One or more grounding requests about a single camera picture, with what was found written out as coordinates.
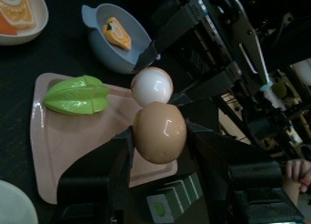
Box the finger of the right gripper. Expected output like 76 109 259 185
132 0 208 73
167 63 243 107

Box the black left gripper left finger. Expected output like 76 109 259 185
52 127 136 224

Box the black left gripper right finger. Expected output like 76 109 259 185
185 121 306 224

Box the white egg shell half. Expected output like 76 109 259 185
129 66 175 107

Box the brown egg shell half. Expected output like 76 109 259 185
132 101 188 166

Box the person's hand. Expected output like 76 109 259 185
280 158 311 208

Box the pink plastic tray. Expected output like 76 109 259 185
29 72 180 205

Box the yellow toy pepper slice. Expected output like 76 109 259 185
101 16 133 51

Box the blue toy bowl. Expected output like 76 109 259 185
80 3 161 76

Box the empty white plate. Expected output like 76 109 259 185
0 179 40 224

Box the green toy starfruit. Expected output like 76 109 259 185
43 75 112 116

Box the white plate with fruit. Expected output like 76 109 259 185
0 0 49 46

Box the toy orange slice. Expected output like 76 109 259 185
0 0 37 30

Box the orange toy food piece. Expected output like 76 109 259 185
0 11 20 36

